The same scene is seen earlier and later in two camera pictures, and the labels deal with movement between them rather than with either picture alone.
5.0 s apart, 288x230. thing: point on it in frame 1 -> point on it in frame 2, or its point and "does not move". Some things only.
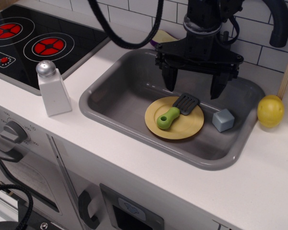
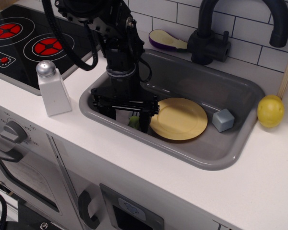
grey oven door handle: x=5 y=149 does not move
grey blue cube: x=223 y=120 does not move
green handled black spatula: x=186 y=103 -> x=134 y=120
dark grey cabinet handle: x=84 y=199 does not move
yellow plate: x=186 y=126 does not move
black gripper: x=203 y=52 -> x=123 y=92
